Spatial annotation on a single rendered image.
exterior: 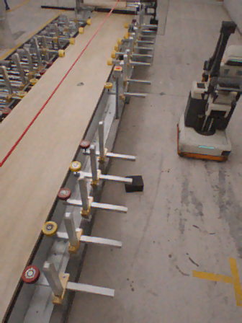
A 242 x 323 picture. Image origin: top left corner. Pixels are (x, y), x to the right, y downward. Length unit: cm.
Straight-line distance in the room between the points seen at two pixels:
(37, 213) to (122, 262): 105
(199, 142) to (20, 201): 219
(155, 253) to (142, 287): 32
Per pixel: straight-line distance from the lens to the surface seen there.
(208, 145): 310
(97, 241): 146
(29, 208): 158
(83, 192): 143
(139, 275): 228
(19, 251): 145
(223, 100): 283
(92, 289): 138
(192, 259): 243
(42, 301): 162
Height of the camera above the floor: 214
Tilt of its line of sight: 45 degrees down
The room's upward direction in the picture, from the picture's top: 3 degrees clockwise
